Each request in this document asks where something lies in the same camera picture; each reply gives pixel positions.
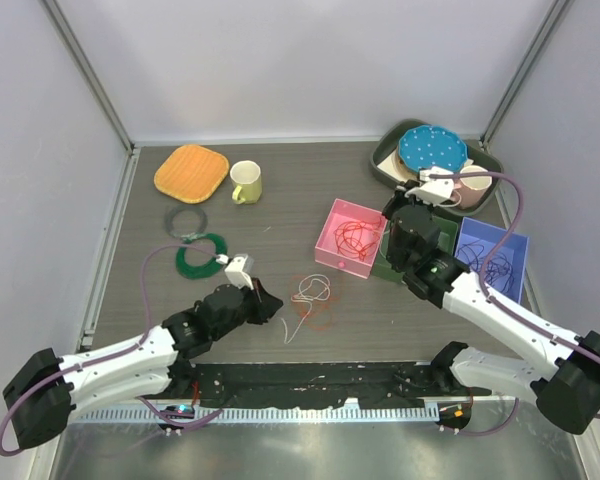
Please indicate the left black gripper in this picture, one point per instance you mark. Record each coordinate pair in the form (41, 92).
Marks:
(265, 303)

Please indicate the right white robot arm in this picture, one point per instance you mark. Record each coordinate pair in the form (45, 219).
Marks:
(555, 369)

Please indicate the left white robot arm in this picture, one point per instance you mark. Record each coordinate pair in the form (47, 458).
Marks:
(50, 391)

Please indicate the green drawer box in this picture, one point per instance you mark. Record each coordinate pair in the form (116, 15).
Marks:
(383, 270)

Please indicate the pink drawer box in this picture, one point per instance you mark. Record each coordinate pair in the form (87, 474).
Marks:
(350, 238)

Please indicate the pink mug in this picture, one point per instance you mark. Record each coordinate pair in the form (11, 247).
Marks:
(472, 190)

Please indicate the white square board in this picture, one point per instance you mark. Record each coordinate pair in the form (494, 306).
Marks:
(387, 167)

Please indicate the blue dotted plate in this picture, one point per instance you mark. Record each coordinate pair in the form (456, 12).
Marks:
(428, 146)

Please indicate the dark green tray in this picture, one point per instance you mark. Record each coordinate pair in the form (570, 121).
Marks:
(389, 142)

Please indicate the blue drawer box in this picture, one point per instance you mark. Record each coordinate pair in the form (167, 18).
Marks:
(505, 271)

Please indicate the yellow-green mug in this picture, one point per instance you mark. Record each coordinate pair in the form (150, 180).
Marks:
(247, 182)

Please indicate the orange square plate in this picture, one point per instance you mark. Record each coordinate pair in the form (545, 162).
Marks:
(191, 174)

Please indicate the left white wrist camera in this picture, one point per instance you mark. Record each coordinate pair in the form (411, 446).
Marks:
(237, 269)

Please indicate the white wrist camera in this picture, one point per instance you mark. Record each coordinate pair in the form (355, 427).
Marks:
(237, 269)
(435, 186)

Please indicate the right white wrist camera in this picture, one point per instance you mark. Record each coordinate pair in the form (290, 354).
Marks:
(435, 186)

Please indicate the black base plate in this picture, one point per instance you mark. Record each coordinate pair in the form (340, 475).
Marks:
(312, 386)

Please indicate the white cable duct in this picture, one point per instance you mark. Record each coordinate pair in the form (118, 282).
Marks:
(136, 414)

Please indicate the right aluminium frame post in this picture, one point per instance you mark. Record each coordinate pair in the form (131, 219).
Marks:
(548, 27)

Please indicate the aluminium frame post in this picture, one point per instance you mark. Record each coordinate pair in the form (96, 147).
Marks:
(77, 54)
(548, 27)

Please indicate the left aluminium frame post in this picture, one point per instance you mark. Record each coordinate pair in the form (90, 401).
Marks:
(77, 54)

